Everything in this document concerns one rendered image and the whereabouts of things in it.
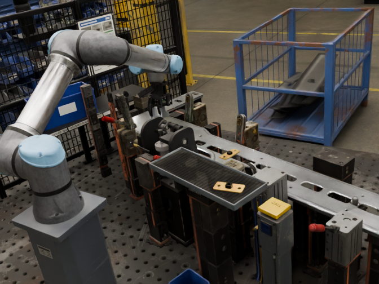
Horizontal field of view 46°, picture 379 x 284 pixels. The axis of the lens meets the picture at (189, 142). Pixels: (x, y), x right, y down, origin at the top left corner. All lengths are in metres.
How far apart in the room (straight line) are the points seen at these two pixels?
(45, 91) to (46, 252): 0.49
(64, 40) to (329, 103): 2.36
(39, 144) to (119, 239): 0.72
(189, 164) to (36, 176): 0.45
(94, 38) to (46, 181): 0.48
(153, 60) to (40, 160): 0.61
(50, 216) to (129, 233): 0.62
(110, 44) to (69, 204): 0.52
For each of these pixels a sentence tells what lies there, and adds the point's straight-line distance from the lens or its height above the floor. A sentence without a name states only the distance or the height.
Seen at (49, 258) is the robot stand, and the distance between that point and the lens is 1.44.
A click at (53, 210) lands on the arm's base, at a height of 1.14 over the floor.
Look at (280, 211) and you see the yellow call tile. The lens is 1.14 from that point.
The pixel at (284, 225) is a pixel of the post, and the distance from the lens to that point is 1.17.
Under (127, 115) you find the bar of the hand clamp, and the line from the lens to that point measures 1.93.
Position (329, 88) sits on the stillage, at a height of 0.62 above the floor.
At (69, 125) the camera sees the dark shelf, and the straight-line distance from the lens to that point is 2.20.
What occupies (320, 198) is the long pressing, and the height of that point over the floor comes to 1.00.
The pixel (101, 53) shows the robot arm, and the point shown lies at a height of 1.49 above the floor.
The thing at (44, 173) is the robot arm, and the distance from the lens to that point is 1.29.
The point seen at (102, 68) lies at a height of 1.17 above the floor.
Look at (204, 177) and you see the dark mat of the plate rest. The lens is 1.30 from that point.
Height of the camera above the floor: 1.84
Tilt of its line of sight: 27 degrees down
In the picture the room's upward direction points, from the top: 8 degrees counter-clockwise
